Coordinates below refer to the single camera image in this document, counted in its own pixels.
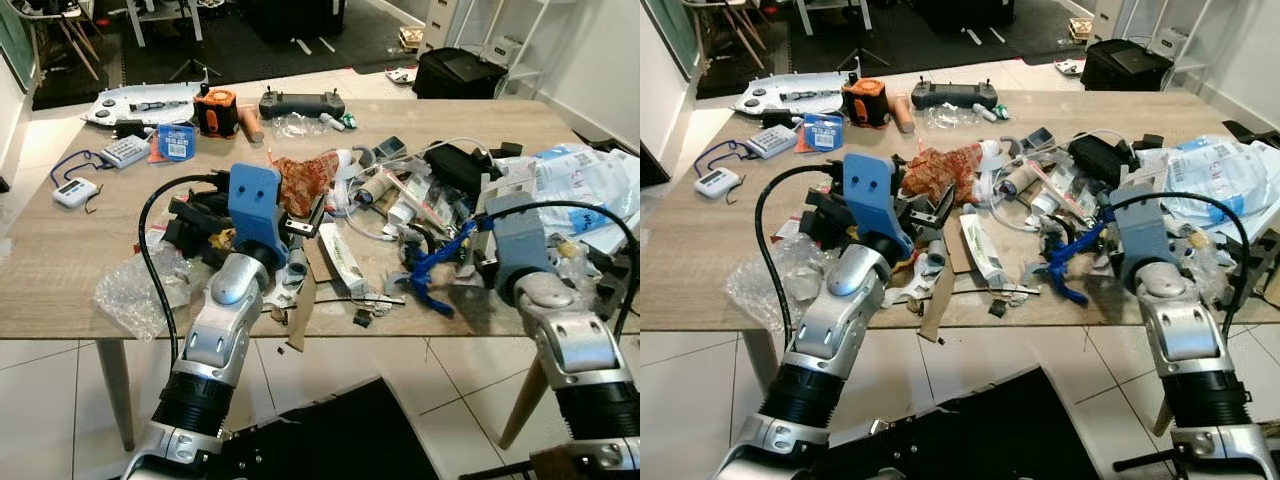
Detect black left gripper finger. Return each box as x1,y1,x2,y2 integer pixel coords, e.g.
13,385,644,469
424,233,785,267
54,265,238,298
282,196,328,242
803,186,847,241
898,186,958,239
163,194,229,249

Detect blue plastic part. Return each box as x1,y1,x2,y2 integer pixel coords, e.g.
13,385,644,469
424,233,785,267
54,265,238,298
409,219,482,320
1044,214,1112,307

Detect crumpled orange red wrapper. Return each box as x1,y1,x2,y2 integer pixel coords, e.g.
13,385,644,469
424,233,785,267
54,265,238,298
271,151,342,220
899,142,987,207

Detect white squeezed tube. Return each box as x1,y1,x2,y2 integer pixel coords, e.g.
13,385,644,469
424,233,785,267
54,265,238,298
317,221,370,297
959,212,1007,287

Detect blue retail card package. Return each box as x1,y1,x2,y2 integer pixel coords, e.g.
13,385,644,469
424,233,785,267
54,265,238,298
154,122,197,164
802,112,845,154

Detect white keypad calculator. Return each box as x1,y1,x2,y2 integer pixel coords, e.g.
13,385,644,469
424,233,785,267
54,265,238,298
744,124,799,160
99,134,152,170

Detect cardboard tube roll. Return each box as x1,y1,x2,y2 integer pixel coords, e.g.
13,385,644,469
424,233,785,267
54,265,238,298
354,169,402,207
999,162,1047,199

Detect black pouch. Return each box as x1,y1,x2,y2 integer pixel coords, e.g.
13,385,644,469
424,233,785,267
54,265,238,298
1067,132,1137,187
424,142,492,197

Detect brown cardboard strip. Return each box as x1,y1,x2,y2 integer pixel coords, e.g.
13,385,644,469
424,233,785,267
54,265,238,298
919,240,977,344
287,240,337,354

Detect small clear plastic bag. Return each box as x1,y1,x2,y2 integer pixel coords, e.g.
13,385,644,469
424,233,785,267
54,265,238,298
924,102,987,130
269,111,332,140

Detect small white digital timer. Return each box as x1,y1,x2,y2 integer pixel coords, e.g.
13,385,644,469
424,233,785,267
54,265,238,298
52,177,100,209
694,166,742,199

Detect black remote controller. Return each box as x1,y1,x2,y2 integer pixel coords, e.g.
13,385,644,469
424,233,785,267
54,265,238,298
257,89,348,122
909,79,1000,112

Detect clear blue printed plastic bag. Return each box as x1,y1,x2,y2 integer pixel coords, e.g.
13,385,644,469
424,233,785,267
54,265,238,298
1138,134,1280,243
498,142,641,253

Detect black tripod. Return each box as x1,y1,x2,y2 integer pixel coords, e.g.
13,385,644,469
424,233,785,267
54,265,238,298
167,39,224,84
834,34,892,74

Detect black hard case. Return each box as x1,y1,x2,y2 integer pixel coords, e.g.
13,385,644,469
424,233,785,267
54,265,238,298
412,47,509,100
1079,37,1174,92

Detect white shelf rack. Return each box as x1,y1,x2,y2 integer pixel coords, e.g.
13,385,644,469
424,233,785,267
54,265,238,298
419,0,577,97
1089,0,1217,87

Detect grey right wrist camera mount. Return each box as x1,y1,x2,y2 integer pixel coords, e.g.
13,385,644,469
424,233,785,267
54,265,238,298
1106,184,1183,289
488,192,551,293

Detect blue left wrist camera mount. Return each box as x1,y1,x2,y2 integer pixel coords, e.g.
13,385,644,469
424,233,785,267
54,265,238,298
227,163,288,265
842,153,913,263

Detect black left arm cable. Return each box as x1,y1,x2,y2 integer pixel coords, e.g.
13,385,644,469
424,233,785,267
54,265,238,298
753,162,847,353
138,171,233,363

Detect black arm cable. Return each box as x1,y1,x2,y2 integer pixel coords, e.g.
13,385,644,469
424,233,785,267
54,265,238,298
753,162,847,353
138,171,233,363
476,199,641,343
1098,190,1255,333

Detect blue lanyard cord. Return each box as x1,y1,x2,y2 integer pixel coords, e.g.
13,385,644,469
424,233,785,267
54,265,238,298
49,149,113,188
692,139,753,178

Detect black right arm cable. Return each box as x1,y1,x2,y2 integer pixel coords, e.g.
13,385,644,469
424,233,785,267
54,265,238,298
1098,190,1255,333
476,199,641,343

